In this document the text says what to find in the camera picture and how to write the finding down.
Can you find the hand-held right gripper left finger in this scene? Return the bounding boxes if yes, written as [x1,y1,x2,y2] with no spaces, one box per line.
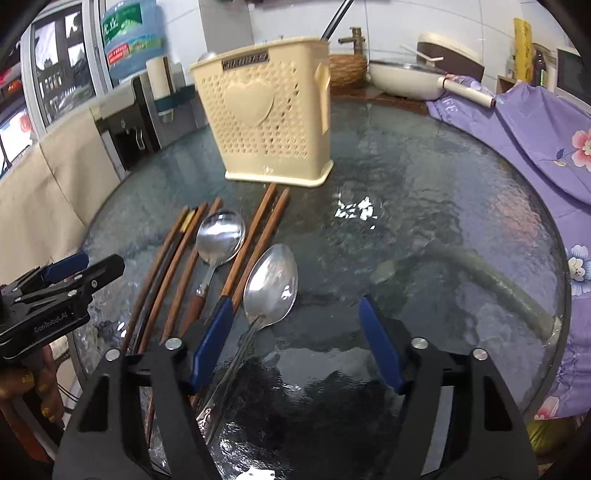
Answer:
[52,295,234,480]

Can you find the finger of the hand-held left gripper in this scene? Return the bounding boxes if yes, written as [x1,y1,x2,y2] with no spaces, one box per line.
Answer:
[14,254,126,308]
[7,251,90,296]

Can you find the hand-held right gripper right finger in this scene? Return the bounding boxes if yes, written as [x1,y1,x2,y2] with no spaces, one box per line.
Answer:
[359,295,541,480]

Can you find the dark chopstick with gold band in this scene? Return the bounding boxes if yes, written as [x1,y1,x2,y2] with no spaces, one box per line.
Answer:
[137,211,198,354]

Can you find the large steel spoon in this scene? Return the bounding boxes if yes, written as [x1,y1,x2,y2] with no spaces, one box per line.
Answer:
[196,243,300,444]

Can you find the wooden handled steel spoon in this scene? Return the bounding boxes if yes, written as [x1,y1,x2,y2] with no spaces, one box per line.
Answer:
[178,210,247,340]

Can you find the cream plastic utensil holder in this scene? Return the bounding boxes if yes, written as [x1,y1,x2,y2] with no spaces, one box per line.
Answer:
[189,38,334,188]

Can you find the person's left hand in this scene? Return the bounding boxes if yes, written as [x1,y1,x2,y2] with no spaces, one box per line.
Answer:
[0,344,65,425]

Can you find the grey table leg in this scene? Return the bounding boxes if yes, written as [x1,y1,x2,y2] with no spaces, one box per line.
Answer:
[374,244,561,342]

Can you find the water dispenser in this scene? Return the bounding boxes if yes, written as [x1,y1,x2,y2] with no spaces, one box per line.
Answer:
[90,74,162,171]

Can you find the white cup dispenser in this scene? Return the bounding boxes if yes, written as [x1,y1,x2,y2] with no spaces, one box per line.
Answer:
[146,55,197,116]

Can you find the window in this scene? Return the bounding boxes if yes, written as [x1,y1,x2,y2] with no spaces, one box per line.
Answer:
[0,0,114,171]

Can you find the blue water bottle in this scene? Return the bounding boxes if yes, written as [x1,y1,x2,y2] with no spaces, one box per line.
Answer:
[102,0,168,84]

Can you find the brown wooden counter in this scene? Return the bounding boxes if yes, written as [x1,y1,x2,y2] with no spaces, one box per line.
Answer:
[330,85,430,116]

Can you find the white pan with glass lid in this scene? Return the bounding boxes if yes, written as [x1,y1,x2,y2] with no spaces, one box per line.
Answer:
[368,59,497,109]

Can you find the purple floral cloth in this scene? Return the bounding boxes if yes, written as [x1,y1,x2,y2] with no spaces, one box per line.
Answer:
[425,76,591,421]

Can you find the woven basin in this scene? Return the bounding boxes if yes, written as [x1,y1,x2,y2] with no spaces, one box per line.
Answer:
[329,54,370,90]

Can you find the white and brown rice cooker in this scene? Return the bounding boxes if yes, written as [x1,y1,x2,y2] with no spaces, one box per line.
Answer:
[416,31,485,84]

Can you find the brass faucet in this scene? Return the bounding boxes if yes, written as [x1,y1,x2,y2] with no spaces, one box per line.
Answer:
[338,28,365,56]

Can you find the dark bottle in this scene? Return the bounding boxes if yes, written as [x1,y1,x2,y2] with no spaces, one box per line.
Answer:
[533,44,548,86]

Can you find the yellow roll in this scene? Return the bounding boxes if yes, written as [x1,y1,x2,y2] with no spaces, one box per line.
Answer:
[513,17,536,84]

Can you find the microwave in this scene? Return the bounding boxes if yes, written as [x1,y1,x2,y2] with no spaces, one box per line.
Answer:
[554,46,587,100]

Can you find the black utensil handle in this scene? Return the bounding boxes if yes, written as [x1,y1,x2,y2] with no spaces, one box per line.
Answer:
[320,0,355,41]

